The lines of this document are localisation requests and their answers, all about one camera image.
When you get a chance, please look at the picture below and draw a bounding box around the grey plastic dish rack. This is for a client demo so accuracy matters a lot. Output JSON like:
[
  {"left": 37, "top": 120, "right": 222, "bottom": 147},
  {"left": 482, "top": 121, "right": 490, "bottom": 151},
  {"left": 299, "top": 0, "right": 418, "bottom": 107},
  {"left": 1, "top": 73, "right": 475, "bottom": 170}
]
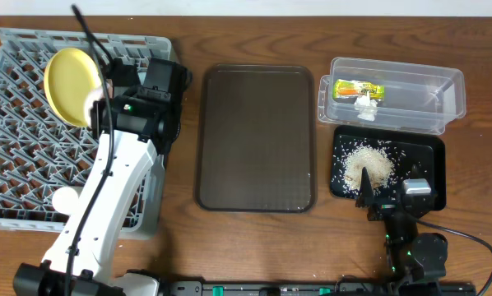
[{"left": 0, "top": 27, "right": 181, "bottom": 241}]

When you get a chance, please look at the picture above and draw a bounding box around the yellow round plate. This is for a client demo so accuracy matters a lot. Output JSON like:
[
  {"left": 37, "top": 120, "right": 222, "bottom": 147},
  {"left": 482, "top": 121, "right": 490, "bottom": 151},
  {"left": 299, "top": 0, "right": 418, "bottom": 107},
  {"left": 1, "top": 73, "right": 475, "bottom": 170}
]
[{"left": 44, "top": 48, "right": 101, "bottom": 127}]

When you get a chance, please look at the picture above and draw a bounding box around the rice pile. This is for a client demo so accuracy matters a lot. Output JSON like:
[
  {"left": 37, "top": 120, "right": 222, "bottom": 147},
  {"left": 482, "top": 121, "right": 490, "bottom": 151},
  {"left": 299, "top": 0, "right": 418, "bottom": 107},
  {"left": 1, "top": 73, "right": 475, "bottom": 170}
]
[{"left": 331, "top": 140, "right": 406, "bottom": 198}]

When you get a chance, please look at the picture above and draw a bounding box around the white round bowl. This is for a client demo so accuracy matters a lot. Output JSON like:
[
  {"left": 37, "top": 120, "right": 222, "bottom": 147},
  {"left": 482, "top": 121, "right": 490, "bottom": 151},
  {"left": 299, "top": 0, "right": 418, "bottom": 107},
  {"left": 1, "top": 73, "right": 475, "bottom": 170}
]
[{"left": 83, "top": 86, "right": 105, "bottom": 127}]

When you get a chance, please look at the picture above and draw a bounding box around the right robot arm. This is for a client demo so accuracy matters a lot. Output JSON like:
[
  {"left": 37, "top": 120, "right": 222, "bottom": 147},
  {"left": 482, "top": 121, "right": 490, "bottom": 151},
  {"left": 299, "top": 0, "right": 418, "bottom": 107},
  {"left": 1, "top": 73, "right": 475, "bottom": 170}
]
[{"left": 356, "top": 166, "right": 448, "bottom": 295}]

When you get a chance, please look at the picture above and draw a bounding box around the white paper cup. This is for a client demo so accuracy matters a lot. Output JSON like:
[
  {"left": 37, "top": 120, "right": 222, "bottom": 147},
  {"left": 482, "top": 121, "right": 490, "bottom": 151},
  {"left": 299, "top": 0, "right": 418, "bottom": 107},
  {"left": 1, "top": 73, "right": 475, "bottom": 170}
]
[{"left": 52, "top": 186, "right": 82, "bottom": 216}]

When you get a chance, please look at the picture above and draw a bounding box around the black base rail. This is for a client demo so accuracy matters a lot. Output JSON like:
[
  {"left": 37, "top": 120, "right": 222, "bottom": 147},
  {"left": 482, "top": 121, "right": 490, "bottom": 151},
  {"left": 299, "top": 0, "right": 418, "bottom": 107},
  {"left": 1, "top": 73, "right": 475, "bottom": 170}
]
[{"left": 118, "top": 271, "right": 477, "bottom": 296}]

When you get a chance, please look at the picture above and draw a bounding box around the dark brown serving tray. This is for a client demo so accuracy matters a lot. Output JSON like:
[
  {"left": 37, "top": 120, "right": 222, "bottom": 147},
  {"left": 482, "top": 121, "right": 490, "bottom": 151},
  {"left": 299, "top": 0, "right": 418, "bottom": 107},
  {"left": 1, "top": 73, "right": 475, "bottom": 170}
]
[{"left": 193, "top": 64, "right": 317, "bottom": 213}]

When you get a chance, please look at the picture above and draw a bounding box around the white tissue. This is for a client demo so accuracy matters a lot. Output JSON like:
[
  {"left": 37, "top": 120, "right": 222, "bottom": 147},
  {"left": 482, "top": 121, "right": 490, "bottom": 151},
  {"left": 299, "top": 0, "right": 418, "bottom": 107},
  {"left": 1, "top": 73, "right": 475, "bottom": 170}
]
[{"left": 354, "top": 92, "right": 378, "bottom": 122}]

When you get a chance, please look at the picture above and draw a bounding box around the yellow snack wrapper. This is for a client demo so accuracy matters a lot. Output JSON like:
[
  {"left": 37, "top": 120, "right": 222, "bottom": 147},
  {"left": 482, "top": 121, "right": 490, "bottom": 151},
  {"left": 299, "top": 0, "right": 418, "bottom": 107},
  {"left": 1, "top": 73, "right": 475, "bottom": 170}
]
[{"left": 332, "top": 79, "right": 385, "bottom": 100}]

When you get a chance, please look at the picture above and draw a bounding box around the clear plastic bin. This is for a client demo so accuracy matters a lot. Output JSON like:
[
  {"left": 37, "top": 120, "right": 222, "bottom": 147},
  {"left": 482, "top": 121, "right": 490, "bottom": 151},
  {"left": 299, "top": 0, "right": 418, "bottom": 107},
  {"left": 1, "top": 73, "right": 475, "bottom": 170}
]
[{"left": 318, "top": 58, "right": 466, "bottom": 135}]

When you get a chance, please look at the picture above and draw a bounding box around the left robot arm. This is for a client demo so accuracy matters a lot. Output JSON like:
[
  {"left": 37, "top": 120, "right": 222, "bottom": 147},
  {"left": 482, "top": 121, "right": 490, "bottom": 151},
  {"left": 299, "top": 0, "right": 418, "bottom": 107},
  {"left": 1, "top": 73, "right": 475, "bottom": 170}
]
[{"left": 12, "top": 58, "right": 192, "bottom": 295}]

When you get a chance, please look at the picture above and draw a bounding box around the black rectangular tray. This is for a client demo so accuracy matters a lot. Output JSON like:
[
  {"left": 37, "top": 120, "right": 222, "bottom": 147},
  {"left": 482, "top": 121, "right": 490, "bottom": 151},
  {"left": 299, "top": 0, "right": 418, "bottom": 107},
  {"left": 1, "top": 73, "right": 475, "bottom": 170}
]
[{"left": 329, "top": 126, "right": 447, "bottom": 210}]

